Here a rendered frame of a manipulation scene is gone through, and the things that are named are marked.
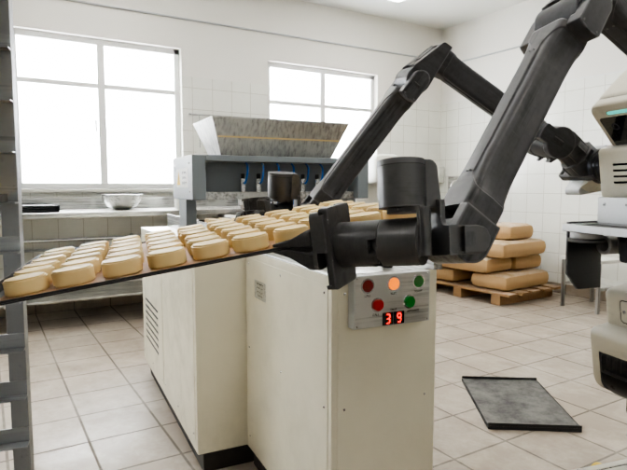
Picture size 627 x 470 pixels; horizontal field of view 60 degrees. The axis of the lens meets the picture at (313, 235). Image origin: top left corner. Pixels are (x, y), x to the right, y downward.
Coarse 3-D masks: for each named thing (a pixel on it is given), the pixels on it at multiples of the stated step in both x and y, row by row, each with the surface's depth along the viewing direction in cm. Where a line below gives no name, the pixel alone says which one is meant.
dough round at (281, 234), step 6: (276, 228) 77; (282, 228) 76; (288, 228) 75; (294, 228) 74; (300, 228) 75; (306, 228) 76; (276, 234) 75; (282, 234) 75; (288, 234) 74; (294, 234) 74; (276, 240) 75; (282, 240) 75
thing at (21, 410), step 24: (0, 0) 95; (0, 24) 96; (0, 72) 96; (0, 120) 97; (0, 168) 97; (24, 264) 102; (24, 312) 101; (24, 360) 101; (24, 408) 102; (24, 456) 103
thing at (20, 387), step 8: (0, 384) 100; (8, 384) 101; (16, 384) 101; (24, 384) 101; (0, 392) 100; (8, 392) 101; (16, 392) 101; (24, 392) 101; (0, 400) 99; (8, 400) 99; (16, 400) 99; (24, 400) 99
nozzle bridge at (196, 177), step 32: (192, 160) 190; (224, 160) 194; (256, 160) 200; (288, 160) 205; (320, 160) 211; (192, 192) 190; (224, 192) 199; (256, 192) 204; (352, 192) 222; (192, 224) 202
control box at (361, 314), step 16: (384, 272) 144; (400, 272) 144; (416, 272) 146; (352, 288) 139; (384, 288) 142; (400, 288) 144; (416, 288) 147; (352, 304) 139; (368, 304) 140; (384, 304) 143; (400, 304) 145; (416, 304) 147; (352, 320) 140; (368, 320) 141; (384, 320) 143; (416, 320) 147
